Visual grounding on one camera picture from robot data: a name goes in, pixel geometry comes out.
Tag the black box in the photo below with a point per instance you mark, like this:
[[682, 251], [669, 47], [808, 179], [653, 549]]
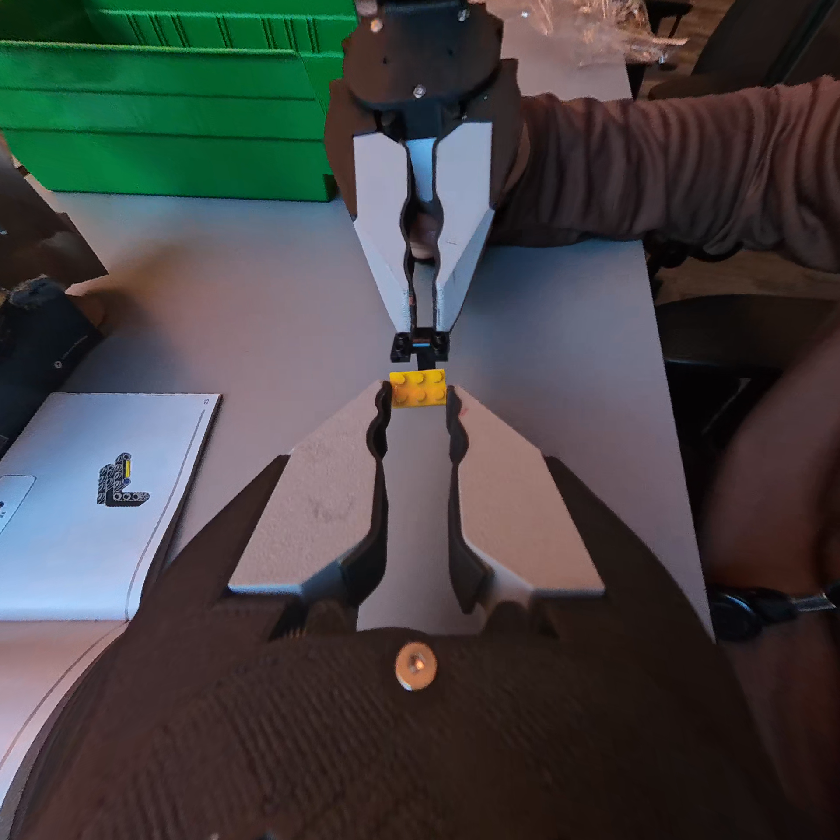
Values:
[[39, 354]]

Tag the black lego piece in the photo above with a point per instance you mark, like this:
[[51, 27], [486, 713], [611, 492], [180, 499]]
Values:
[[420, 346]]

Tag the person's left forearm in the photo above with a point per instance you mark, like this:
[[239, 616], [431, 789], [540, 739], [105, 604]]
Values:
[[774, 472]]

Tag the yellow lego brick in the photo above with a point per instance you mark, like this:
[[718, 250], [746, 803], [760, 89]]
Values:
[[417, 388]]

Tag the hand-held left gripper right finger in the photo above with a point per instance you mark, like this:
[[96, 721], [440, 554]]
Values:
[[518, 512]]

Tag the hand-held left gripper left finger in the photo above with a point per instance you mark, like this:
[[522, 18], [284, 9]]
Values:
[[308, 505]]

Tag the person's right hand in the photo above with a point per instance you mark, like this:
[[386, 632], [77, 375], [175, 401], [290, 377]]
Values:
[[426, 233]]

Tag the person's right forearm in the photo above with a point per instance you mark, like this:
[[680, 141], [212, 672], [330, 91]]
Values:
[[656, 170]]

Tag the black wristwatch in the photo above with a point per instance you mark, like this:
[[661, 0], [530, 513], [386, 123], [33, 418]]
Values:
[[748, 610]]

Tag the clear plastic bag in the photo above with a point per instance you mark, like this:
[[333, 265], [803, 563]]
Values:
[[604, 26]]

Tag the lego instruction booklet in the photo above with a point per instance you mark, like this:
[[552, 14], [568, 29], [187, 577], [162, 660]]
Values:
[[85, 512]]

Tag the green plastic bin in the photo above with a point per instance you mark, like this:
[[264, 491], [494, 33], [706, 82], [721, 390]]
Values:
[[164, 131], [197, 19]]

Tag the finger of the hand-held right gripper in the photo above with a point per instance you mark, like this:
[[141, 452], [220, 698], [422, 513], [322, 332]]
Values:
[[380, 197], [466, 197]]

